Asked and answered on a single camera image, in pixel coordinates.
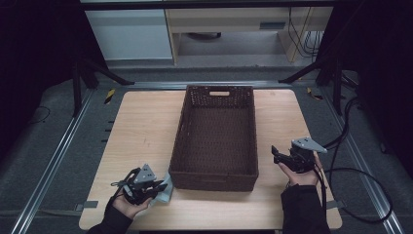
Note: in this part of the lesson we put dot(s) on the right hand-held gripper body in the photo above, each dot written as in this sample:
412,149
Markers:
302,159

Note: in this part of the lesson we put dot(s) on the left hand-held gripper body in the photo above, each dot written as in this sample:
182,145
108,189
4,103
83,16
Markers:
142,187

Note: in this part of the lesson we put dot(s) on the light blue cloth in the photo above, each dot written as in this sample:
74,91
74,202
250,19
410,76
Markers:
165,195

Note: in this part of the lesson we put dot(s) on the brown woven basket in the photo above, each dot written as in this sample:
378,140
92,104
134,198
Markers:
214,143

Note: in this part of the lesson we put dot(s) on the person's right hand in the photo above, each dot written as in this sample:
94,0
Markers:
303,178

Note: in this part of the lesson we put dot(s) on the person's left hand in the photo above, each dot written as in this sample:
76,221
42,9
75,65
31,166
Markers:
130,209

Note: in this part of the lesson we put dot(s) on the yellow black floor tape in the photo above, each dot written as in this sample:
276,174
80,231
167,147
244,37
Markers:
316,96
109,96

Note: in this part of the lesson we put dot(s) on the black metal stand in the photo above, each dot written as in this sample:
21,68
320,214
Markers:
76,87
337,84

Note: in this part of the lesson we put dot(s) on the dark curtain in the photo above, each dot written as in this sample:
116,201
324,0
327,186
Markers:
32,48
383,48

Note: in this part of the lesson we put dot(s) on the light wooden desk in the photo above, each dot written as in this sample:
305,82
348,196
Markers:
227,19

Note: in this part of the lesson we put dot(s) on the white cabinet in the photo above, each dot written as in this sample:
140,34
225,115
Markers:
130,34

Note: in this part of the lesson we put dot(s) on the grey table bracket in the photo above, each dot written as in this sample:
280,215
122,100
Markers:
89,204
337,204

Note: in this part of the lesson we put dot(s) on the aluminium floor rail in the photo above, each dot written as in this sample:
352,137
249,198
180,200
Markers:
211,85
48,169
363,175

